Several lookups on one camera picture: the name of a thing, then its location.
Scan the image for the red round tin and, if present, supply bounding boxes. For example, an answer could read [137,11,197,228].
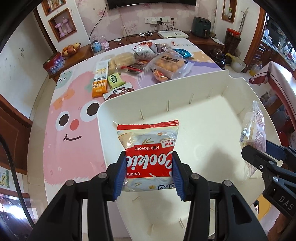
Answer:
[43,52,65,75]

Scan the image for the dark green air fryer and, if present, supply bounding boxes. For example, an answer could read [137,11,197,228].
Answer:
[191,16,211,39]

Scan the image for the clear bag blue label bread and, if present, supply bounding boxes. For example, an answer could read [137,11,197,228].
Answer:
[240,100,266,153]

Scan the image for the pink toy figure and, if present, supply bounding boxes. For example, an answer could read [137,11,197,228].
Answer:
[100,39,110,51]

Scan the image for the white storage bin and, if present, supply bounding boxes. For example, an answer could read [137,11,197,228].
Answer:
[97,70,264,240]

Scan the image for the white bucket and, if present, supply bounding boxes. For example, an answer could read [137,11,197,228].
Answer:
[226,53,247,73]

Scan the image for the red white cookie packet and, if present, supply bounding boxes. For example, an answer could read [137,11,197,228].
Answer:
[117,120,179,192]

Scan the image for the blue foil snack packet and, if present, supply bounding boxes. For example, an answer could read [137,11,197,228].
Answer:
[173,48,194,59]

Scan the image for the dark ceramic jar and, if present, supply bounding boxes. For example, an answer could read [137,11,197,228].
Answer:
[209,48,226,70]

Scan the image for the cartoon printed table mat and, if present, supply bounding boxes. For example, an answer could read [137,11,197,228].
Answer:
[43,44,136,201]

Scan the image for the clear bag rice crackers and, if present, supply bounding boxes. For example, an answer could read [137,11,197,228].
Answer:
[108,52,137,75]

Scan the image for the red white chips bag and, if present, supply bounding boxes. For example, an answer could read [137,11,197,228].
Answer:
[132,42,158,61]

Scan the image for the brown chocolate snack packet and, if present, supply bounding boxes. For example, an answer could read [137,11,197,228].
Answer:
[103,85,134,100]

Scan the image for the wooden door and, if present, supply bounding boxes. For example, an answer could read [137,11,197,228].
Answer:
[0,96,33,175]

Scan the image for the orange puffs tray packet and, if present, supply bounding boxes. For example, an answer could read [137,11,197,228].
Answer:
[146,50,194,82]

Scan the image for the fruit bowl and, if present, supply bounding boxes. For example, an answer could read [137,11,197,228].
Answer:
[61,43,81,57]

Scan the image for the white set-top box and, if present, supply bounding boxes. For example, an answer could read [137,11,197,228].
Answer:
[157,30,189,39]

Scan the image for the pink dumbbells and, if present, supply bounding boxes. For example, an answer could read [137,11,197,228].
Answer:
[55,19,73,38]

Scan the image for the black television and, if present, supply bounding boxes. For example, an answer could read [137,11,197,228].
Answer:
[106,0,197,11]

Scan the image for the wooden sideboard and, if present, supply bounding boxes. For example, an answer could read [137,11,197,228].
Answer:
[48,31,226,83]

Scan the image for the red topped dark stand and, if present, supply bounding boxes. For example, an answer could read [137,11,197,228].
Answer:
[223,28,241,55]

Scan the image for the green yellow snack packet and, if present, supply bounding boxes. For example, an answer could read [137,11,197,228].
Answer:
[107,73,126,89]

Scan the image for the orange oats bar packet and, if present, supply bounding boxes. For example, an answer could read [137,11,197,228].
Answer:
[92,60,108,98]

